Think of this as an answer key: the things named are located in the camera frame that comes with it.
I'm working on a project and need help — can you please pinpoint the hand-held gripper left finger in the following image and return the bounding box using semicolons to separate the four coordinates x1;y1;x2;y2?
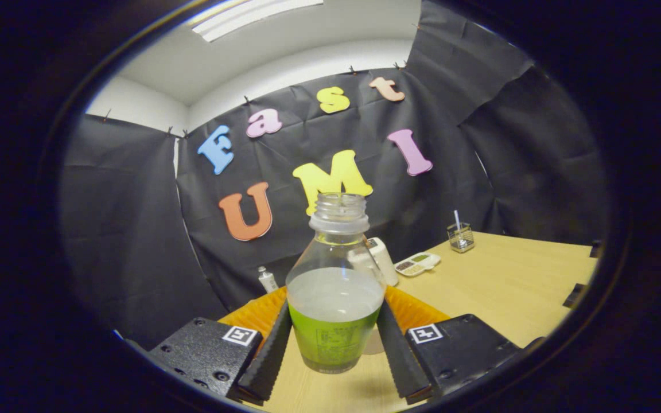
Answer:
147;287;294;405

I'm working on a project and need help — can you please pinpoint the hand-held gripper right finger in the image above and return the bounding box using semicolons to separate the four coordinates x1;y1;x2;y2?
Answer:
376;285;543;402

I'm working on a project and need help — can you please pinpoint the clear green juice bottle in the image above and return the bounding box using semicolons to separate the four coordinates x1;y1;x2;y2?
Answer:
286;193;387;375

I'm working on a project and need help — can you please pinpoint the small white green bottle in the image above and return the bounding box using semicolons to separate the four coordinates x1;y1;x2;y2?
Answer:
258;266;279;294

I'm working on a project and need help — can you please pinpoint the white divided snack tray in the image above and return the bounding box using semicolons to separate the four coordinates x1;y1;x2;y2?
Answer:
394;252;441;278

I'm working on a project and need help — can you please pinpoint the white toaster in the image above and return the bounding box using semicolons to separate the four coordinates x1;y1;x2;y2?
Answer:
349;237;399;286

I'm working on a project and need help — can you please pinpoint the wooden table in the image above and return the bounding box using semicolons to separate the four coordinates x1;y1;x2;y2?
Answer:
244;231;601;413

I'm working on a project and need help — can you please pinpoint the clear glass tumbler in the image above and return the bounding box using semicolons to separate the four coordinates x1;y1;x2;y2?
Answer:
447;223;475;254

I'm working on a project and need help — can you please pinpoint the small black block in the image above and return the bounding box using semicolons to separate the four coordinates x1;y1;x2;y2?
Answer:
563;283;586;309

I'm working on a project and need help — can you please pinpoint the black backdrop cloth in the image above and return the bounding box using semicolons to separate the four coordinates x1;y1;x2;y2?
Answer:
58;0;612;350

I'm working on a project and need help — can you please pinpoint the large ceiling light panel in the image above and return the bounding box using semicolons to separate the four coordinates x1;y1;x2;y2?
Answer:
184;0;325;42

